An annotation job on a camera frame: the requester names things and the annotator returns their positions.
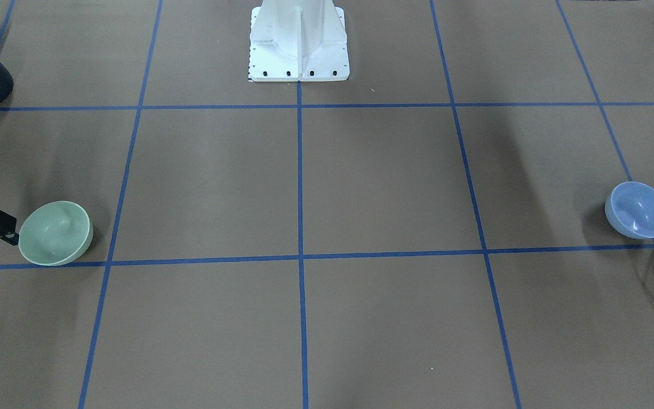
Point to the green bowl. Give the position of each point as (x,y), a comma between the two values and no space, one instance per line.
(56,234)

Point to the blue bowl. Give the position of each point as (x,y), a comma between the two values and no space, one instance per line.
(629,208)

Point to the white camera mast pedestal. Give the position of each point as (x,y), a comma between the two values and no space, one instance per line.
(298,41)

